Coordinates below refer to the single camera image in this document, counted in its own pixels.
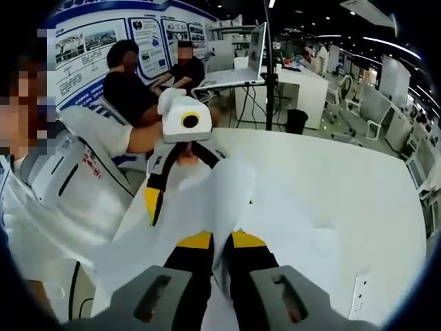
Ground ceiling air conditioner vent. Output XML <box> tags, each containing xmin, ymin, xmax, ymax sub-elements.
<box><xmin>339</xmin><ymin>0</ymin><xmax>397</xmax><ymax>29</ymax></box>

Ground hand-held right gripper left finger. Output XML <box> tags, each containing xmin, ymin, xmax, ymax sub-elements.
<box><xmin>63</xmin><ymin>231</ymin><xmax>215</xmax><ymax>331</ymax></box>

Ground white counter cabinet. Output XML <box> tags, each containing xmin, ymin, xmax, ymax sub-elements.
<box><xmin>235</xmin><ymin>63</ymin><xmax>329</xmax><ymax>131</ymax></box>

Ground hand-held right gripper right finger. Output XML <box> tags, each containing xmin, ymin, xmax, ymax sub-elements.
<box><xmin>223</xmin><ymin>230</ymin><xmax>379</xmax><ymax>331</ymax></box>

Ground group of white office chairs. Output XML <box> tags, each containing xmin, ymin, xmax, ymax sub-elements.
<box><xmin>325</xmin><ymin>74</ymin><xmax>441</xmax><ymax>239</ymax></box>

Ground white storage shelf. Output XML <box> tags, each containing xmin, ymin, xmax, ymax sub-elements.
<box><xmin>209</xmin><ymin>15</ymin><xmax>267</xmax><ymax>48</ymax></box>

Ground white laptop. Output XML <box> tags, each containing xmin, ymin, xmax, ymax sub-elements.
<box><xmin>192</xmin><ymin>22</ymin><xmax>269</xmax><ymax>92</ymax></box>

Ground black trash bin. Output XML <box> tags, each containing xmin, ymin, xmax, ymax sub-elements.
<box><xmin>285</xmin><ymin>109</ymin><xmax>309</xmax><ymax>136</ymax></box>

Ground single white printing paper sheet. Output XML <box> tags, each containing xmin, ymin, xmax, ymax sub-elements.
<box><xmin>201</xmin><ymin>157</ymin><xmax>258</xmax><ymax>331</ymax></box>

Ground blue white wall poster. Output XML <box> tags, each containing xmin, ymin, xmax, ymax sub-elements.
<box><xmin>51</xmin><ymin>0</ymin><xmax>216</xmax><ymax>114</ymax></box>

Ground white printing papers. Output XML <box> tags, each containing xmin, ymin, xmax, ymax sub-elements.
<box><xmin>94</xmin><ymin>168</ymin><xmax>365</xmax><ymax>311</ymax></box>

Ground white table socket strip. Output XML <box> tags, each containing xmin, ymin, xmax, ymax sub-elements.
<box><xmin>347</xmin><ymin>270</ymin><xmax>370</xmax><ymax>322</ymax></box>

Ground person's left hand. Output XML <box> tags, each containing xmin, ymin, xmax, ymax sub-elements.
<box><xmin>175</xmin><ymin>143</ymin><xmax>199</xmax><ymax>168</ymax></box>

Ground white chest device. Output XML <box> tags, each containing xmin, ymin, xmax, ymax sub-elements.
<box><xmin>20</xmin><ymin>130</ymin><xmax>85</xmax><ymax>208</ymax></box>

